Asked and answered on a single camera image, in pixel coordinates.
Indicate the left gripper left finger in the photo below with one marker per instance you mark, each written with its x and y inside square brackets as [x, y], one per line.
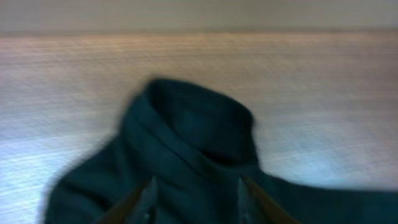
[139, 207]

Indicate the black polo shirt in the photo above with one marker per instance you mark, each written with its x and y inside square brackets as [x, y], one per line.
[197, 143]

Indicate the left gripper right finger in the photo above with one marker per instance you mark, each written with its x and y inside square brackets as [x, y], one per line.
[257, 207]

